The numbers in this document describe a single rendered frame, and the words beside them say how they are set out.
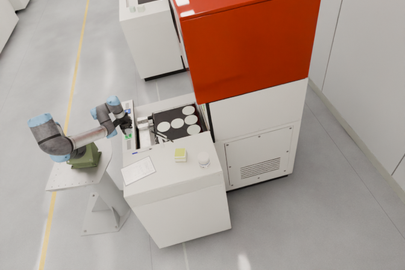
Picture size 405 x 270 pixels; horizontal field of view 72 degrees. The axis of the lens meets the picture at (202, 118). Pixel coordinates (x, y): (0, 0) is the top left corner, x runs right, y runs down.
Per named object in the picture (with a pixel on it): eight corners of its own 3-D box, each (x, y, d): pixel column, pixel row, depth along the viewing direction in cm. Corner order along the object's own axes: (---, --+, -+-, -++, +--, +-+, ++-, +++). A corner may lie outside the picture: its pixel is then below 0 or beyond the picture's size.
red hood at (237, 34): (263, 21, 239) (264, -57, 196) (308, 77, 182) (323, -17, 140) (177, 42, 234) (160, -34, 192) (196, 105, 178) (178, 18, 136)
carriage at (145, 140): (148, 120, 229) (147, 117, 227) (152, 154, 204) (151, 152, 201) (138, 122, 229) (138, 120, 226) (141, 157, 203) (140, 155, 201)
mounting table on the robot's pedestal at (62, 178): (53, 199, 208) (44, 190, 199) (69, 151, 239) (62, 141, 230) (113, 191, 206) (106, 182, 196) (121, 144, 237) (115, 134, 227)
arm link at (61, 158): (65, 162, 193) (53, 167, 180) (56, 144, 193) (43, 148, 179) (79, 155, 192) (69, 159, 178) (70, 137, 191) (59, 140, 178)
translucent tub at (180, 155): (187, 153, 185) (185, 147, 181) (187, 163, 180) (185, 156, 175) (176, 153, 186) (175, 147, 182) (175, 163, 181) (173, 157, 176)
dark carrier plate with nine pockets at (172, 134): (194, 103, 229) (194, 103, 228) (204, 134, 205) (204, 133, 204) (153, 114, 227) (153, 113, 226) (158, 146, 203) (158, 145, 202)
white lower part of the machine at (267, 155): (261, 119, 327) (262, 61, 268) (291, 178, 270) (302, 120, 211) (202, 134, 323) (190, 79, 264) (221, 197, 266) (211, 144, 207)
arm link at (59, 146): (55, 160, 139) (122, 132, 181) (46, 140, 138) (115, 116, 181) (43, 166, 145) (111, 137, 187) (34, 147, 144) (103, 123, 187)
